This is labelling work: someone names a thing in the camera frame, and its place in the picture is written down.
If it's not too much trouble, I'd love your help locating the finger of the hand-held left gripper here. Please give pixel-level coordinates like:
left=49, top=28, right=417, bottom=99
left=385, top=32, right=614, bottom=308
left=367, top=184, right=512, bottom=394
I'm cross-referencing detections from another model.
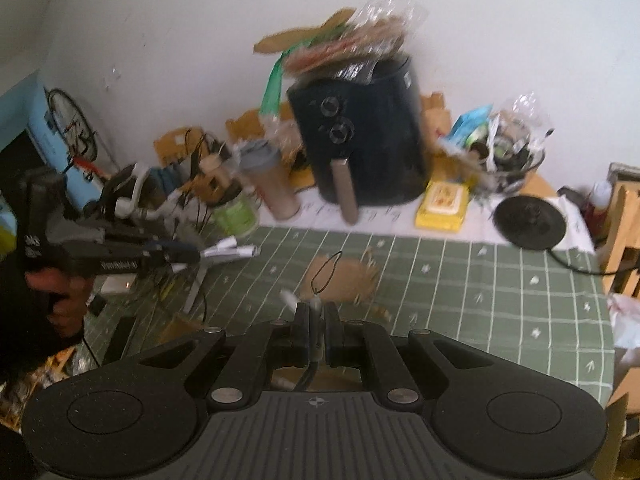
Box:
left=150, top=255, right=201, bottom=273
left=145, top=241, right=198, bottom=256

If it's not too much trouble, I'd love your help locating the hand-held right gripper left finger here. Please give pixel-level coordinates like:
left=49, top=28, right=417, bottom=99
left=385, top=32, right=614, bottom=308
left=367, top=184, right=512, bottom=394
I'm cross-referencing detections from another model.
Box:
left=140, top=302, right=312, bottom=406

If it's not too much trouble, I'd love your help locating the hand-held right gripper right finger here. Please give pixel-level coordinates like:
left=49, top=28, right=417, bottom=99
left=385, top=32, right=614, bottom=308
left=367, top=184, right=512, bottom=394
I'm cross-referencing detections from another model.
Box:
left=324, top=302, right=496, bottom=406

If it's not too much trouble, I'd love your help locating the black lanyard with white clips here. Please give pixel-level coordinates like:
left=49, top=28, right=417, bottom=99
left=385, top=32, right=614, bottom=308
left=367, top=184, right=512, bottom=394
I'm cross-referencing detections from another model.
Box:
left=280, top=251, right=346, bottom=393

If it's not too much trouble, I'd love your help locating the person's left hand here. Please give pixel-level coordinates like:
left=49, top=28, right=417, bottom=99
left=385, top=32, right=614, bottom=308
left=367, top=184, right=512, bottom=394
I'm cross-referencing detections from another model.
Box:
left=25, top=267, right=96, bottom=343

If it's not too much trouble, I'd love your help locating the white tripod stand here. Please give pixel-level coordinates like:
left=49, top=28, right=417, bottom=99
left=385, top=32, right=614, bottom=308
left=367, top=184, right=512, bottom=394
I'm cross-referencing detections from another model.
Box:
left=165, top=242, right=263, bottom=316

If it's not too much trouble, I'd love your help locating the green label jar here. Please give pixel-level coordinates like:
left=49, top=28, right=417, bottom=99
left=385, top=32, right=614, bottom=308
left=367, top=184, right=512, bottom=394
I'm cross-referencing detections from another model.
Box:
left=210, top=185, right=261, bottom=238

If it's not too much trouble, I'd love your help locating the light blue bicycle print board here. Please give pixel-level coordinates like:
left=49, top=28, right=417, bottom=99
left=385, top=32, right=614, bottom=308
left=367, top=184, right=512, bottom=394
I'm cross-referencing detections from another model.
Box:
left=0, top=72, right=121, bottom=196

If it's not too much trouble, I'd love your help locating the beige tumbler with grey lid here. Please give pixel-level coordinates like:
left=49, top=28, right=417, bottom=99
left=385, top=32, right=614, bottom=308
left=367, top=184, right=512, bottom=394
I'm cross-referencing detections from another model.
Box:
left=239, top=140, right=301, bottom=221

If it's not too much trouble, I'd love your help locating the white sheet with writing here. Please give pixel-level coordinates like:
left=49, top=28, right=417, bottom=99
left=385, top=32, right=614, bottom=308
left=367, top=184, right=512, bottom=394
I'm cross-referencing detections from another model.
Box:
left=250, top=187, right=596, bottom=253

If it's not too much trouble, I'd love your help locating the green checked tablecloth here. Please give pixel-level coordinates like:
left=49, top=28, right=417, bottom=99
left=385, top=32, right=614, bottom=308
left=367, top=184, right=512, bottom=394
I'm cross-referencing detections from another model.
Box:
left=82, top=225, right=616, bottom=411

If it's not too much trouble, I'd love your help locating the yellow wipes packet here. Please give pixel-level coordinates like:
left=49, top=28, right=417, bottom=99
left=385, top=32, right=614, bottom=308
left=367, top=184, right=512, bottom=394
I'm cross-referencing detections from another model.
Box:
left=414, top=180, right=473, bottom=233

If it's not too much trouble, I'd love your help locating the green plastic strip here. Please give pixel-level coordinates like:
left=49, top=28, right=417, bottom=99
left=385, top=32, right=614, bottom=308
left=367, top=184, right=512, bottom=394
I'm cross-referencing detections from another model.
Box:
left=260, top=52, right=291, bottom=116

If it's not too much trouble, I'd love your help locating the black air fryer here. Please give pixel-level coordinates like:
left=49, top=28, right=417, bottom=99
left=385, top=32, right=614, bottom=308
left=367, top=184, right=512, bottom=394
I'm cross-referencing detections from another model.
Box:
left=286, top=52, right=431, bottom=226

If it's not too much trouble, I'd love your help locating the black round kettle base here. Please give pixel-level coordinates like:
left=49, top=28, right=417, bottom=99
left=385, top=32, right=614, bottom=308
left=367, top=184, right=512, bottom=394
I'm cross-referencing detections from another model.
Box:
left=492, top=195, right=568, bottom=251

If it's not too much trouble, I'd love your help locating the glass bowl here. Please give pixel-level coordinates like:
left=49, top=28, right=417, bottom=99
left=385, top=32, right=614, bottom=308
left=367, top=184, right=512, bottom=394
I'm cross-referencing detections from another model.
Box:
left=470, top=110, right=548, bottom=196

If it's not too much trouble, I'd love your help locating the brown cardboard piece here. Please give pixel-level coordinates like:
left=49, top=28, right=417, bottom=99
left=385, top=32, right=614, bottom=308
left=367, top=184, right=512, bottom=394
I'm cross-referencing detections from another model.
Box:
left=252, top=7, right=358, bottom=56

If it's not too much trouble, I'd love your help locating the light blue snack packet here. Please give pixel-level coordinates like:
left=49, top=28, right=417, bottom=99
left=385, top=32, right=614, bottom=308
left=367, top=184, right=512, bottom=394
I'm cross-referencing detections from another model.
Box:
left=447, top=105, right=493, bottom=148

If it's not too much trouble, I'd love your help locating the clear plastic snack bag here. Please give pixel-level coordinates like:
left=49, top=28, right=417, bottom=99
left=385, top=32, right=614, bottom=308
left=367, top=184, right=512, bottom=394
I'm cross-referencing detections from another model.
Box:
left=282, top=0, right=431, bottom=81

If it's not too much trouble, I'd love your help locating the white crumpled plastic bag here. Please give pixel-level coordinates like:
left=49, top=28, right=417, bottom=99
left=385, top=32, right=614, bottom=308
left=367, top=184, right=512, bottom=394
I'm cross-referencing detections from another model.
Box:
left=607, top=292, right=640, bottom=351

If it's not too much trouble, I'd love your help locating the red sauce bottle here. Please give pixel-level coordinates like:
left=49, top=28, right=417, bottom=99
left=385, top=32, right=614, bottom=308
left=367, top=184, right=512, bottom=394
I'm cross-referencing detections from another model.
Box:
left=582, top=180, right=613, bottom=241

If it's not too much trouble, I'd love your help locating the wooden rack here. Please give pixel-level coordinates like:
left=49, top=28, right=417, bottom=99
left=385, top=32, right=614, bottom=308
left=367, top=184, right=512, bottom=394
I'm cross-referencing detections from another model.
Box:
left=602, top=162, right=640, bottom=296

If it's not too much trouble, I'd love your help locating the brown drawstring pouch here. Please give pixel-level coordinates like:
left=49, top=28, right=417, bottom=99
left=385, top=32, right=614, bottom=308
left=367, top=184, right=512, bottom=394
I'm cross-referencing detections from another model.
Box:
left=302, top=252, right=383, bottom=313

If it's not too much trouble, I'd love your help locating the black kettle base cable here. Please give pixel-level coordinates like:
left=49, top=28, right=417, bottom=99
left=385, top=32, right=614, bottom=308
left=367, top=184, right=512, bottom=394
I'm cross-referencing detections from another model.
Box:
left=547, top=245, right=640, bottom=281

